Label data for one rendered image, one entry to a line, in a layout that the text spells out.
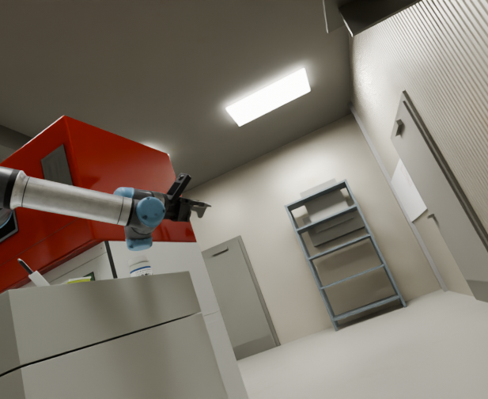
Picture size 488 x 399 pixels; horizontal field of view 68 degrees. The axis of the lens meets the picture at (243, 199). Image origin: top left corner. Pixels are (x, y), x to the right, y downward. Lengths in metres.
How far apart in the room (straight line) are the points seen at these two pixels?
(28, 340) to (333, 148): 6.72
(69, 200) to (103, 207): 0.08
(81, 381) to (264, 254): 6.30
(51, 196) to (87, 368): 0.40
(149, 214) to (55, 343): 0.35
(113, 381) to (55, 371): 0.15
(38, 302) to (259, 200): 6.49
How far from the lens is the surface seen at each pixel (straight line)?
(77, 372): 0.90
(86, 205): 0.97
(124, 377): 0.98
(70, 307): 0.92
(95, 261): 1.60
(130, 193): 1.13
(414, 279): 6.91
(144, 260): 1.29
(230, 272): 7.20
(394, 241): 6.89
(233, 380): 2.00
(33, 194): 0.98
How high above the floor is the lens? 0.77
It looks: 16 degrees up
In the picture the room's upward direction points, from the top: 21 degrees counter-clockwise
